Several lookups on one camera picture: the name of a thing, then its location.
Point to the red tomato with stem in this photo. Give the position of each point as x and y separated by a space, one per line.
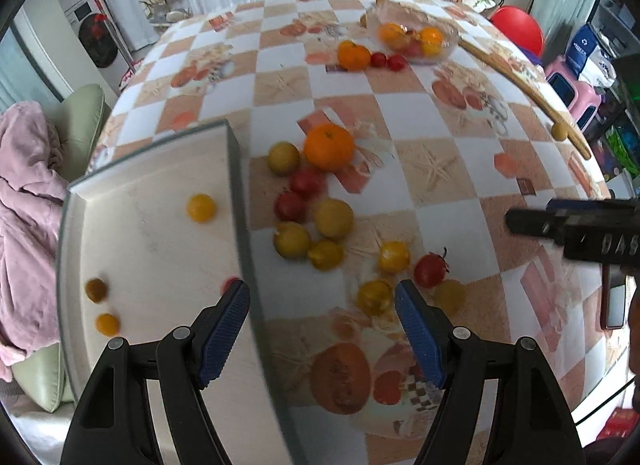
431 269

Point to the yellow cherry tomato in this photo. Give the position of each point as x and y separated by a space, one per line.
394 257
201 208

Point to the orange small tomato tray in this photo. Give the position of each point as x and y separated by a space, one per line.
108 325

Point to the yellow green plum lower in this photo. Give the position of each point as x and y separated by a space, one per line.
291 240

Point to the red cherry tomato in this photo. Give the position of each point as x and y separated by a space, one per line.
227 284
396 63
378 60

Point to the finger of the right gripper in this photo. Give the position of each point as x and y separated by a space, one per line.
537 223
591 206

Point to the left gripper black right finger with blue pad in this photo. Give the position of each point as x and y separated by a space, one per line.
423 327

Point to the pink blanket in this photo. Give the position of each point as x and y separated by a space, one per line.
32 195

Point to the large orange near tray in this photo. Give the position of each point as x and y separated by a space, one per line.
329 147

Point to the white rectangular tray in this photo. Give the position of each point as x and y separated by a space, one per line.
126 223

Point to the white swan ornament stand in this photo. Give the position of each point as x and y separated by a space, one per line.
162 14

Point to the red tomato orange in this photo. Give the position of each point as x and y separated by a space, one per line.
307 183
290 207

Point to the white washing machine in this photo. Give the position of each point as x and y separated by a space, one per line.
97 32

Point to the long wooden stick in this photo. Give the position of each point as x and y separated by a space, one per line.
573 134

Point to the pink plastic stool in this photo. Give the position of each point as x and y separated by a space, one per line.
578 96

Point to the small plum by stick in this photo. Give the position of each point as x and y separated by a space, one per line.
559 132

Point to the yellow plum small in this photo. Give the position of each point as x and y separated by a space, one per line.
326 255

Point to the checkered fruit print tablecloth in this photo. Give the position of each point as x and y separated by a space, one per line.
442 152

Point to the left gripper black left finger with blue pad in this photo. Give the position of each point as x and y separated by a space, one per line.
216 330

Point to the red tomato lower near orange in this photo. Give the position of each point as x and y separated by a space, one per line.
290 207

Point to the yellow cherry tomato on table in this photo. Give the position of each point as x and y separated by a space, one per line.
394 257

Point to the red tomato upper near orange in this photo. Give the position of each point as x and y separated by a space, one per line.
307 183

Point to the olive yellow plum fruit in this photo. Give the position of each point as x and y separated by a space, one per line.
96 290

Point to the far orange near bowl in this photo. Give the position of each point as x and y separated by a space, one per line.
353 57

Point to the yellow green plum beside orange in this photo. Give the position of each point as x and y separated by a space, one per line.
283 159

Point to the red balloon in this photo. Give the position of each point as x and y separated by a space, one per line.
519 27

